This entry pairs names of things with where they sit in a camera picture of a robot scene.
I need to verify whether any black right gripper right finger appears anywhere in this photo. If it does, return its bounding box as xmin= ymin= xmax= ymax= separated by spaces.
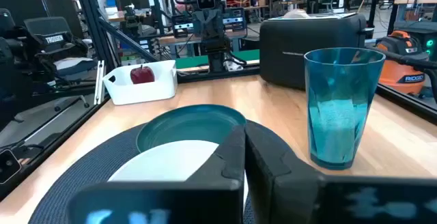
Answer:
xmin=244 ymin=128 xmax=437 ymax=224

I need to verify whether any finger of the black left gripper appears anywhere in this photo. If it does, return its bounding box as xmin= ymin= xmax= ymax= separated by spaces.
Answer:
xmin=201 ymin=36 xmax=216 ymax=55
xmin=215 ymin=36 xmax=230 ymax=55

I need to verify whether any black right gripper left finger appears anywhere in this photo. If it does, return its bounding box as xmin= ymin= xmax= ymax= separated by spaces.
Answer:
xmin=66 ymin=125 xmax=246 ymax=224

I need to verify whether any white bowl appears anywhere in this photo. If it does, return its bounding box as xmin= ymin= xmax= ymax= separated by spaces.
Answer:
xmin=107 ymin=139 xmax=249 ymax=204

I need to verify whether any red apple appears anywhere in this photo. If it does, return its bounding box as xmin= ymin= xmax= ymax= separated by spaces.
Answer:
xmin=130 ymin=64 xmax=156 ymax=85

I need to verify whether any green mat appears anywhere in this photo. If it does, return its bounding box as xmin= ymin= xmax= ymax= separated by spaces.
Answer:
xmin=175 ymin=48 xmax=260 ymax=70

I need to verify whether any white power strip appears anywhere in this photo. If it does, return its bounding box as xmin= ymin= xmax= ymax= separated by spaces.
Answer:
xmin=223 ymin=59 xmax=244 ymax=72

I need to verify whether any wooden workbench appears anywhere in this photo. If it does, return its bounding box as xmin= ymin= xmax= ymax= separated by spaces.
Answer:
xmin=158 ymin=29 xmax=249 ymax=46

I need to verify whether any black toaster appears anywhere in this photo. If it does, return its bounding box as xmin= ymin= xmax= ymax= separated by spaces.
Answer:
xmin=258 ymin=12 xmax=375 ymax=91

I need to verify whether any teal plate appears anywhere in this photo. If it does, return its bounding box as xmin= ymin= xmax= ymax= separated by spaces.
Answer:
xmin=135 ymin=104 xmax=247 ymax=153

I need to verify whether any white plastic bin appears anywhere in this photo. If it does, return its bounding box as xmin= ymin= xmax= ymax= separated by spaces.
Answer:
xmin=102 ymin=59 xmax=178 ymax=106

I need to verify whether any blue translucent plastic tumbler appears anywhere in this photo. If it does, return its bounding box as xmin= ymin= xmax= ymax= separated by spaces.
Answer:
xmin=303 ymin=47 xmax=386 ymax=171

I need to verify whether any dark round placemat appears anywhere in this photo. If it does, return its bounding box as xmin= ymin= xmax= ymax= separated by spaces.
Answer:
xmin=29 ymin=119 xmax=311 ymax=224

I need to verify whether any orange shop vacuum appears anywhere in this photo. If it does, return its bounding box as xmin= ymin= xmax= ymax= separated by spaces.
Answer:
xmin=375 ymin=29 xmax=429 ymax=95

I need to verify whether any computer case with green lights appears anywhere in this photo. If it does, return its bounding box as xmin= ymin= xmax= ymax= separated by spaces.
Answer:
xmin=394 ymin=20 xmax=437 ymax=61

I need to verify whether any white aluminium bracket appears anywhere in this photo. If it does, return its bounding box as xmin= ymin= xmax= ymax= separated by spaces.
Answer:
xmin=94 ymin=59 xmax=106 ymax=105

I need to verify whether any black vacuum hose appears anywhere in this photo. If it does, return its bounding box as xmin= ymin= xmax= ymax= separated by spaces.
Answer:
xmin=367 ymin=44 xmax=437 ymax=105

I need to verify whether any black table-level camera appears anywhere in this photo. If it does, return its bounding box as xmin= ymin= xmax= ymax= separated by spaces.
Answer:
xmin=0 ymin=148 xmax=22 ymax=185

